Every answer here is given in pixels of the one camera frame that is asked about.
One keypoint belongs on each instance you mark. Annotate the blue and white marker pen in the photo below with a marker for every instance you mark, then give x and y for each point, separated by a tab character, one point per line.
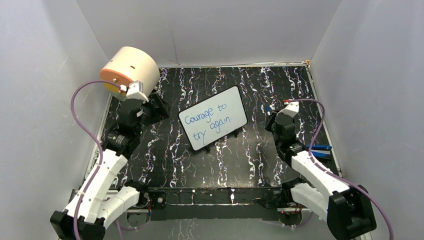
268	110

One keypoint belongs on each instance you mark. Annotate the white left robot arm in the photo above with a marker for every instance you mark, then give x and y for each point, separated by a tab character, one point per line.
88	215

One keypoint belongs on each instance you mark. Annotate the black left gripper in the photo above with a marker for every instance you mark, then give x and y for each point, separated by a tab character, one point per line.
161	112

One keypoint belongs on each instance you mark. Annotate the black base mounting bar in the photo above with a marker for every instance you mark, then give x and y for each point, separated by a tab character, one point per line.
264	203

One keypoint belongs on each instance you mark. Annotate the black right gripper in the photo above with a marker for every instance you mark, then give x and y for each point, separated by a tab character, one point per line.
270	119

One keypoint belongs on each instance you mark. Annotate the small black-framed whiteboard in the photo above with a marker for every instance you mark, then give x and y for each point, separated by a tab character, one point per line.
213	118

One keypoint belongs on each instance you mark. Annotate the blue whiteboard eraser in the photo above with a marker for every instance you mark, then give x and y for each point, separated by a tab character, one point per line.
321	151

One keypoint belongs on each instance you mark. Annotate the beige and orange cylinder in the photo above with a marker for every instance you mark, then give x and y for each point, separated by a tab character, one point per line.
128	65

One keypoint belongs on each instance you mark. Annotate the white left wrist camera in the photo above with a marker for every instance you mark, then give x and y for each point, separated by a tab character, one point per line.
134	91

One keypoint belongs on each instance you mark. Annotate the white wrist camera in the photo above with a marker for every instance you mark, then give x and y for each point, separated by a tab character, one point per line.
134	91
291	108

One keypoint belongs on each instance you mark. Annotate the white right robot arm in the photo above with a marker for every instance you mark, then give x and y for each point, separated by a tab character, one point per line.
346	210

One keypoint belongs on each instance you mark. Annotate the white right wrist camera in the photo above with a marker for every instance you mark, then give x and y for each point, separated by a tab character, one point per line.
291	108

